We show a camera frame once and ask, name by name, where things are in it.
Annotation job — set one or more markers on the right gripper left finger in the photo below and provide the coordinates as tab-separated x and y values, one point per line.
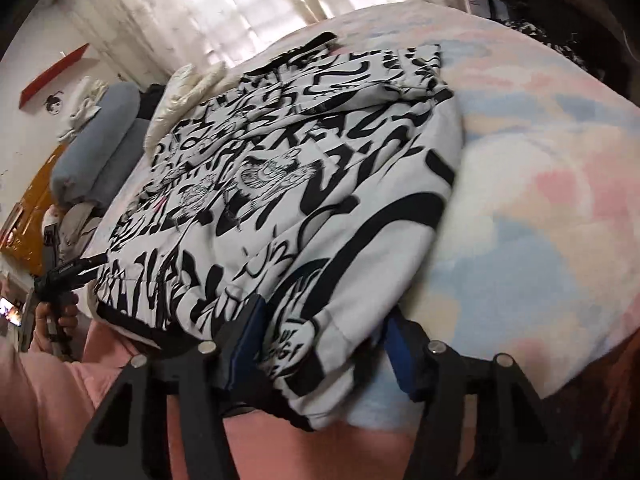
239	343

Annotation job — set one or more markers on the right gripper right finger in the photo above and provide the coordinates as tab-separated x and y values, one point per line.
415	358

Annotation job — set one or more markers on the black white graffiti jacket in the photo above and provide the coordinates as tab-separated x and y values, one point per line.
318	183

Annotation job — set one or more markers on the white folded clothes pile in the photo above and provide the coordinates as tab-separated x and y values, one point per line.
80	108

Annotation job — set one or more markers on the left hand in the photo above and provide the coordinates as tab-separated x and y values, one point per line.
45	325

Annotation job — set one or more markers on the orange wooden headboard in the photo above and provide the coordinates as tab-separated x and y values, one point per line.
21	237

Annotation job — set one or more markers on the grey pillow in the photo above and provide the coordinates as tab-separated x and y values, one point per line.
76	230

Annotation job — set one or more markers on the blue rolled duvet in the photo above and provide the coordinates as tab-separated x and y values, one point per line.
98	162

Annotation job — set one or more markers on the pastel patterned bed blanket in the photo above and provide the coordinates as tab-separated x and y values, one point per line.
538	253

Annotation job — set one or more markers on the black garment near curtain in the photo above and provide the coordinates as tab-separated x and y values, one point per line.
149	100

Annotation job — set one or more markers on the cream puffer jacket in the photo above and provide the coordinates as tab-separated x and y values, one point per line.
185	89

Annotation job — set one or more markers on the black white patterned cloth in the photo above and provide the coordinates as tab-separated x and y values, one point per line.
573	44

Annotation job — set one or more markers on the cartoon face wall sticker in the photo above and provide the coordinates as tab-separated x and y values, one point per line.
54	103

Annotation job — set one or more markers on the red wall shelf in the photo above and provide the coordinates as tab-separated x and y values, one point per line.
56	69

